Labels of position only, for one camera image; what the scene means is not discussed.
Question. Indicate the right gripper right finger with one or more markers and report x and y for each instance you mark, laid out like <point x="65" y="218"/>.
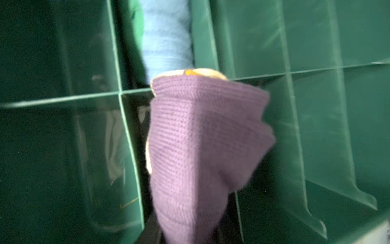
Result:
<point x="229" y="230"/>

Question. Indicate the purple striped sock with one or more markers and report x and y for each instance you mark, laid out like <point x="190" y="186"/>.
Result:
<point x="205" y="140"/>

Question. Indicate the blue orange striped sock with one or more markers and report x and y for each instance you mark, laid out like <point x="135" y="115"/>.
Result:
<point x="162" y="34"/>

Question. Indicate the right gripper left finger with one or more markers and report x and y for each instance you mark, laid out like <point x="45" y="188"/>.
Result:
<point x="152" y="233"/>

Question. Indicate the green compartment tray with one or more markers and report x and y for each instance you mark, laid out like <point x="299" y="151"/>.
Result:
<point x="75" y="115"/>

